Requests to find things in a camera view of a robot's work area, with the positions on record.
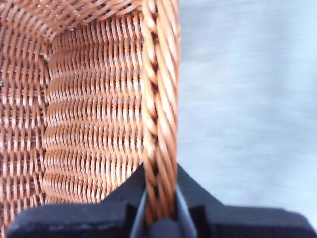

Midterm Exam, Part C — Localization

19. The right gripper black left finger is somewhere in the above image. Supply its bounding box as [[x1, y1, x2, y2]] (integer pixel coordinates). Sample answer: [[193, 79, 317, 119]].
[[6, 164, 147, 238]]

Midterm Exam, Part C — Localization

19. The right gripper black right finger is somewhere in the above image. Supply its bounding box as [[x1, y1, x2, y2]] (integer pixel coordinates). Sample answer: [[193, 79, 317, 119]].
[[176, 164, 317, 238]]

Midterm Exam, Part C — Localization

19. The brown woven wicker basket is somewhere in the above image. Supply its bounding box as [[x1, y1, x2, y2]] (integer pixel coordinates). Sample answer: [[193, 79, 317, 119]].
[[0, 0, 182, 227]]

